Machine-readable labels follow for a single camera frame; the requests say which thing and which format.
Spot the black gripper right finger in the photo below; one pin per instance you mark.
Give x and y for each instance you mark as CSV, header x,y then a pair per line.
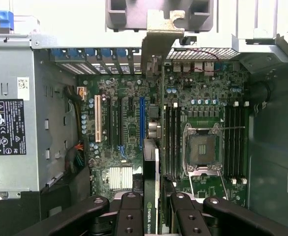
x,y
232,216

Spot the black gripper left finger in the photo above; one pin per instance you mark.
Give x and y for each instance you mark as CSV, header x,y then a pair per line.
x,y
84,216

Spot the silver socket cover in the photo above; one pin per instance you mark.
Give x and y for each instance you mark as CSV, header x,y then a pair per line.
x,y
205,172

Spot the silver finned chipset heatsink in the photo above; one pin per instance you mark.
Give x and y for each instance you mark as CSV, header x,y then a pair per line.
x,y
121,178

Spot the CPU socket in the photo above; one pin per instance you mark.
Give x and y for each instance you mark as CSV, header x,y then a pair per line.
x,y
202,150

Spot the black RAM slot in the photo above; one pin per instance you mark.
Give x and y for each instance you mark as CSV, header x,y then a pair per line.
x,y
180,142
241,142
169,142
175,142
246,142
229,142
235,142

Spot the thin socket locking lever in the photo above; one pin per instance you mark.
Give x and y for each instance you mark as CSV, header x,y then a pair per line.
x,y
232,127

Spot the white expansion slot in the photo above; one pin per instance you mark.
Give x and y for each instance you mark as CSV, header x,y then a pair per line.
x,y
98,118

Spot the black open PC case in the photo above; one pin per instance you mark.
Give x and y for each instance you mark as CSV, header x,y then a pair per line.
x,y
269,123

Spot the blue expansion slot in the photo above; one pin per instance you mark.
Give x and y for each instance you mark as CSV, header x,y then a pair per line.
x,y
141,123

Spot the short black expansion slot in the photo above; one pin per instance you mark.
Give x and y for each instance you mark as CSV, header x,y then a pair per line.
x,y
131,104

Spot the white power connector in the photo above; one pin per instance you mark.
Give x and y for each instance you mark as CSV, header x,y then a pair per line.
x,y
81,93

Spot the green motherboard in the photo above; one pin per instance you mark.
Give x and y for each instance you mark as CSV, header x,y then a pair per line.
x,y
129,81

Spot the teal rear port connector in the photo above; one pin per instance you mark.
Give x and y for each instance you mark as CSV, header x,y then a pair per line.
x,y
221,67

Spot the grey power supply unit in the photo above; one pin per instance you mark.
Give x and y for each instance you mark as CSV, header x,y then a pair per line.
x,y
10,73

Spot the blue slot latch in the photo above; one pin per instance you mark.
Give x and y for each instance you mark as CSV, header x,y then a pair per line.
x,y
58,54
124,54
76,54
92,54
108,54

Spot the grey parts rack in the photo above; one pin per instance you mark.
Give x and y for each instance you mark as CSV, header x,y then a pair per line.
x,y
136,14

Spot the large blue release latch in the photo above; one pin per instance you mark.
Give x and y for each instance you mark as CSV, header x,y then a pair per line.
x,y
5,19

